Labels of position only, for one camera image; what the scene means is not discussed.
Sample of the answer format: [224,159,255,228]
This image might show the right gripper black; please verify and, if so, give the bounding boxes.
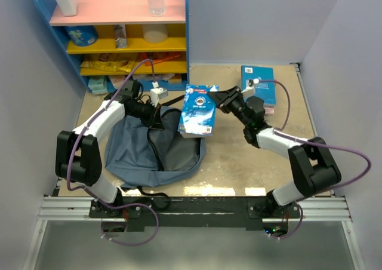
[207,87,251,128]

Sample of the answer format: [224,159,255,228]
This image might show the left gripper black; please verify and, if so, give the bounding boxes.
[128,100,165,131]

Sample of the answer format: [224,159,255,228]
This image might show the blue illustrated book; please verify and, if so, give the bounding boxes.
[178,84,219,138]

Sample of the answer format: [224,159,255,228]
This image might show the blue grey backpack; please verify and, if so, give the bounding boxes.
[104,106,207,188]

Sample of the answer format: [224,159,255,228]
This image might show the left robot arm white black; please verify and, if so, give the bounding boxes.
[55,79,164,217]

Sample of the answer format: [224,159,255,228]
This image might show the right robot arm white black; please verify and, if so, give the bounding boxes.
[207,87,341,218]

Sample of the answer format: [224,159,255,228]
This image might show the pink white tissue pack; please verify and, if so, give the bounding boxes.
[108,75,126,90]

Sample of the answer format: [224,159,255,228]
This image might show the orange snack pack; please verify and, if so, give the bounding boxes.
[138,51,183,65]

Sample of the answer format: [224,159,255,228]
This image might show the yellow snack bag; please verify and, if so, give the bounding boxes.
[81,53,138,73]

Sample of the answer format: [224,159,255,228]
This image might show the blue barcode book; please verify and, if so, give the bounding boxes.
[241,65,276,108]

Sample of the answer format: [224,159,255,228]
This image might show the pink book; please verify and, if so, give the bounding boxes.
[264,105,275,115]

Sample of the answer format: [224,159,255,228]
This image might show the teal tissue packs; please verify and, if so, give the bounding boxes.
[88,76,107,94]

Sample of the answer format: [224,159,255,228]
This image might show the white round container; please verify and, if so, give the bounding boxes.
[142,24,168,44]

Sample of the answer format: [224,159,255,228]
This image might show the silver snack pouch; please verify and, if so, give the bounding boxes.
[113,24,128,49]

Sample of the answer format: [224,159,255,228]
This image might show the blue wooden shelf unit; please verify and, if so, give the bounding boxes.
[34,0,189,91]

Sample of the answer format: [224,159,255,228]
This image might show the blue snack cup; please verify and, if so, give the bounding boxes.
[65,26,98,47]

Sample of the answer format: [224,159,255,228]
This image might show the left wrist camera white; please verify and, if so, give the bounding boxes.
[150,87,168,106]

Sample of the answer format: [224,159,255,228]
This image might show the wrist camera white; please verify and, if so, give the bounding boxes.
[241,78,260,98]
[150,87,168,106]

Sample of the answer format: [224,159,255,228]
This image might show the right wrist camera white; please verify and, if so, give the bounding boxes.
[241,78,260,98]

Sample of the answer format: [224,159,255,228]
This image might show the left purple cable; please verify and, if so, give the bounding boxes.
[66,59,160,247]

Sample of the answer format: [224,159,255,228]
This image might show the purple cable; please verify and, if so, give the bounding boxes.
[258,78,372,240]
[66,59,160,247]

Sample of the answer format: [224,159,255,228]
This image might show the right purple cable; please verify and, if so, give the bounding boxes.
[258,78,372,240]

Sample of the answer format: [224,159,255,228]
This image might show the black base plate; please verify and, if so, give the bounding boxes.
[89,196,300,231]

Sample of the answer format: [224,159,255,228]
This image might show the aluminium rail frame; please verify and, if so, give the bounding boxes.
[22,62,366,270]

